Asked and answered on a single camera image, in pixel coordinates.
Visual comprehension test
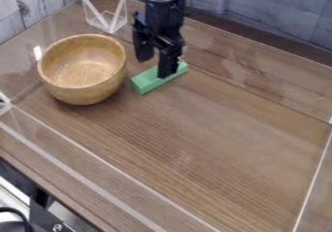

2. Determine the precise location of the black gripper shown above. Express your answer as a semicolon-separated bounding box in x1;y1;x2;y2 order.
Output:
131;0;185;79

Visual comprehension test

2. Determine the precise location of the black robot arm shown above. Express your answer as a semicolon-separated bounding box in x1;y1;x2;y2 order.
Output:
131;0;185;79

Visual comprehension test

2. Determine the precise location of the wooden bowl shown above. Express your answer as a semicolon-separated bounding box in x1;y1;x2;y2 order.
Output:
37;34;125;106

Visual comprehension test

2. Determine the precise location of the green rectangular block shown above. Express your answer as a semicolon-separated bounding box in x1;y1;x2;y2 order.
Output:
129;61;187;95

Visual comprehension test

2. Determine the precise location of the clear acrylic corner bracket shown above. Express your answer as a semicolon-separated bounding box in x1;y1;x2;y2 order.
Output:
81;0;127;34

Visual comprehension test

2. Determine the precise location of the clear acrylic enclosure wall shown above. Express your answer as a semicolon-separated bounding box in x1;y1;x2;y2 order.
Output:
0;86;332;232

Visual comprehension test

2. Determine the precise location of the black metal clamp bracket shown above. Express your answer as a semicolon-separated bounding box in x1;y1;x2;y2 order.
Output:
27;198;81;232

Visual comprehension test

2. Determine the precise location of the black cable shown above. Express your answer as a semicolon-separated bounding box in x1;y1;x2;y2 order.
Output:
0;206;31;232

